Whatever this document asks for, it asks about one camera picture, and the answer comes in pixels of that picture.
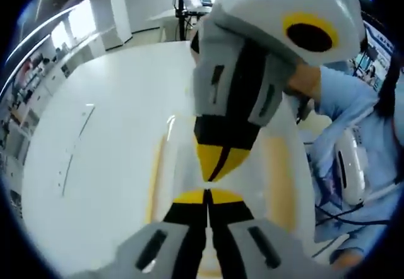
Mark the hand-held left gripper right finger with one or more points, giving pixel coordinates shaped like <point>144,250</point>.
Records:
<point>252,250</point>

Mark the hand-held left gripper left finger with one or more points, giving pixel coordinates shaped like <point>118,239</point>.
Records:
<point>164,250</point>

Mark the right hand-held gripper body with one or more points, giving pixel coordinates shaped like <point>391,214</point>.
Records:
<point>277,1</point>

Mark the white tray with wooden rim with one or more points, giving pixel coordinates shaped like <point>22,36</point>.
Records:
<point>183,152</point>

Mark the person's right hand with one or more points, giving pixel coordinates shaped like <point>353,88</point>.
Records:
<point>306,81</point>

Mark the person's left hand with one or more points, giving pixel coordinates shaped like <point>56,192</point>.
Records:
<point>347,260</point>

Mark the black tripod stand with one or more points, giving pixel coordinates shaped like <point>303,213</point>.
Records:
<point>181,17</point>

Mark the blue display board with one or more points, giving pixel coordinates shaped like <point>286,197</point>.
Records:
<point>378,48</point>

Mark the white chest device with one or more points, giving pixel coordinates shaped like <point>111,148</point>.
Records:
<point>350,165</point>

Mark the narrow white pillar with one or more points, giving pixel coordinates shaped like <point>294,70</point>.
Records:
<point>116,14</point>

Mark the person's dark hair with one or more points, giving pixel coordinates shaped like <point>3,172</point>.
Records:
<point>391,89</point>

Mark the person in blue shirt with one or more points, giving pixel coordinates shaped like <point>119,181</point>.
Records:
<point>378,152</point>

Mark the long ceiling light strip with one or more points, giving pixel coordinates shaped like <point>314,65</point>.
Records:
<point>34,39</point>

